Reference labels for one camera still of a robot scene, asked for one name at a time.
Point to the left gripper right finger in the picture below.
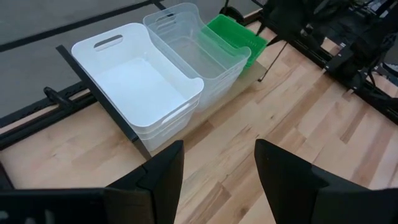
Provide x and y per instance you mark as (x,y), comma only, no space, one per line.
(289,186)

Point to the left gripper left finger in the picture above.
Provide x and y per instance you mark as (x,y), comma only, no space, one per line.
(161,186)

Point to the white plastic basket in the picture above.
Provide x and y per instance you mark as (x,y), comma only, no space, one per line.
(140,90)
(161,140)

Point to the clear plastic basket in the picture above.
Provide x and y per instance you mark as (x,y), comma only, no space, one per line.
(192,53)
(214,101)
(222,88)

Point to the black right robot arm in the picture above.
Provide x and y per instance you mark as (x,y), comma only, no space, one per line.
(367,40)

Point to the black frame wooden shelf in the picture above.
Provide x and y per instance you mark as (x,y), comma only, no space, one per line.
(105,102)

